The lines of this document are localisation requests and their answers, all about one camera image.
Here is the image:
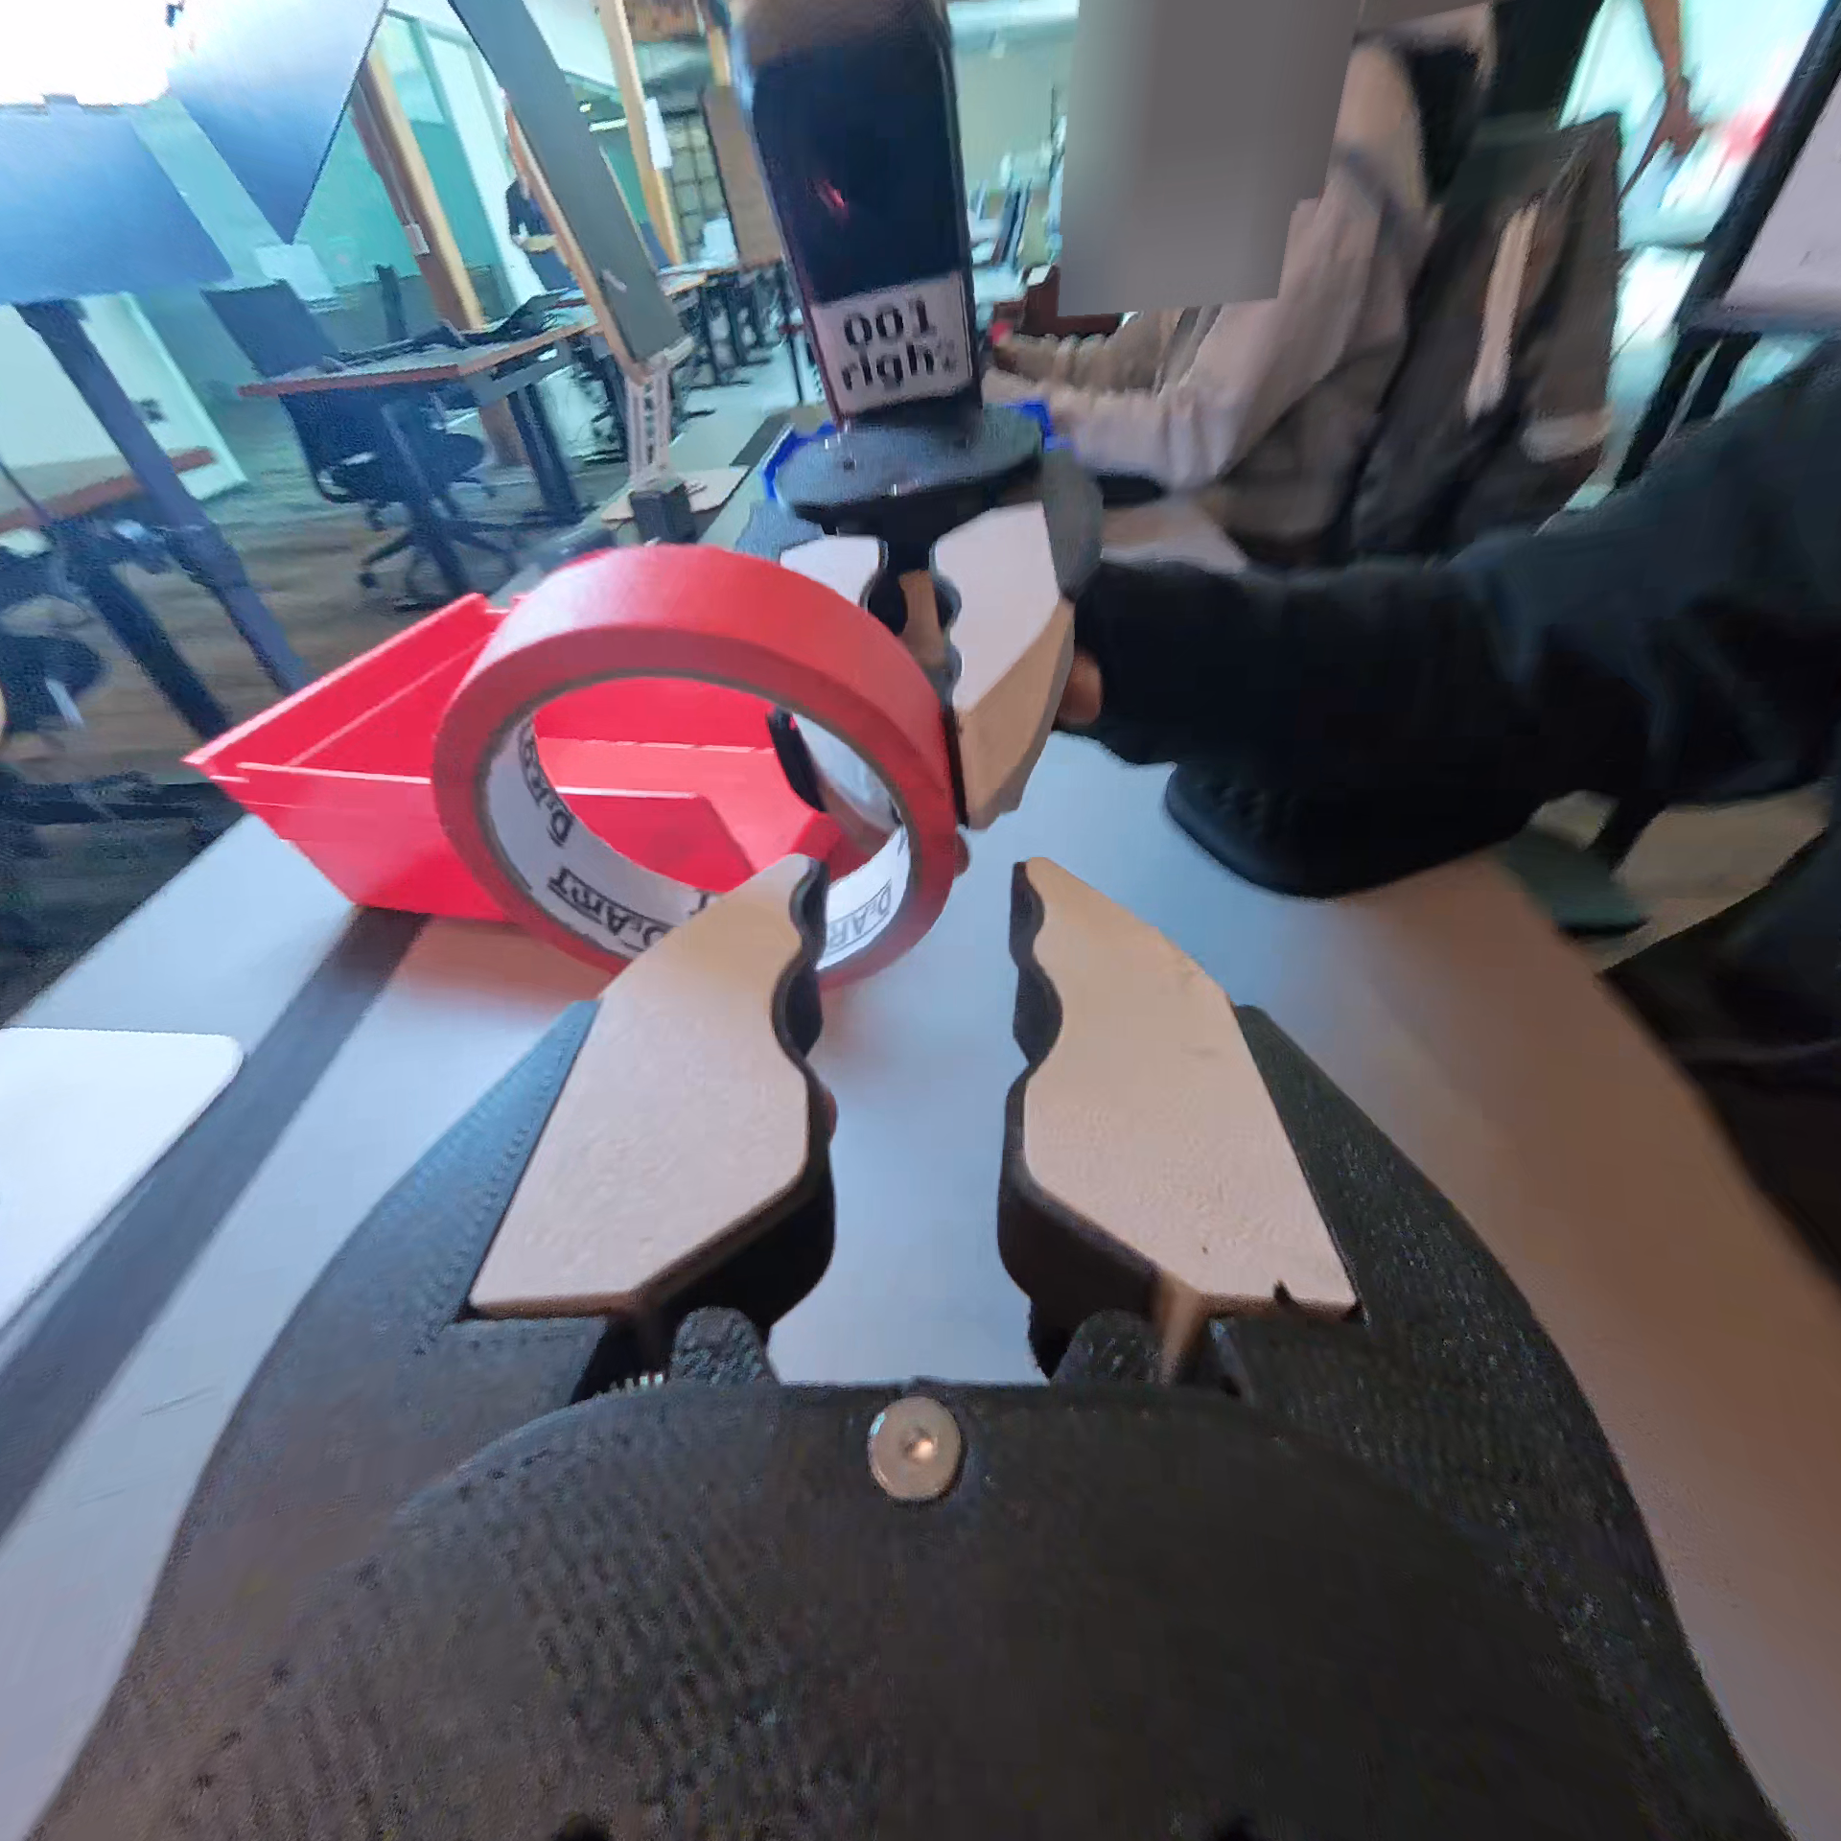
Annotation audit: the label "person's right forearm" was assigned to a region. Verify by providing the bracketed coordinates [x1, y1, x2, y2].
[1077, 344, 1841, 903]

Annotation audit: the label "red plastic bin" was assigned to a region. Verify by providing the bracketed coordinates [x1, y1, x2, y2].
[184, 593, 853, 922]

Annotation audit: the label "red tape roll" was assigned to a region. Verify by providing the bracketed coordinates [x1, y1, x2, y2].
[432, 544, 969, 994]

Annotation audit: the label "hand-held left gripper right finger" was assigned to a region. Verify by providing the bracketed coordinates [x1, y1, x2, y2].
[998, 857, 1362, 1348]

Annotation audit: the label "studio light panel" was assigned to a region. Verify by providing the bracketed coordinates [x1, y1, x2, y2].
[0, 0, 392, 306]

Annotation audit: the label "dark striped jacket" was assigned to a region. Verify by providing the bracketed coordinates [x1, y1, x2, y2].
[1352, 112, 1630, 555]

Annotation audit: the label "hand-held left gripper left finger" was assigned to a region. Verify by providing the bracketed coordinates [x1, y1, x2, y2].
[467, 855, 839, 1325]

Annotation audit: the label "black office chair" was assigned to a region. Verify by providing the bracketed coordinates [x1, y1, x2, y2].
[201, 279, 493, 609]

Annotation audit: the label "wooden office desk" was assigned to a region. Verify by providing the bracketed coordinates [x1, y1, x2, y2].
[237, 322, 601, 521]

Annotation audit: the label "grey board on stand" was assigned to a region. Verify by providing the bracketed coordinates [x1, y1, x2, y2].
[449, 0, 690, 479]

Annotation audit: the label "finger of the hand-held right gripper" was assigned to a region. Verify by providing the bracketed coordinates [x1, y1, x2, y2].
[941, 501, 1078, 832]
[770, 535, 912, 839]

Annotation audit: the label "light stand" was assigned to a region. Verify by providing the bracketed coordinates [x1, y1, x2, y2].
[16, 298, 313, 695]

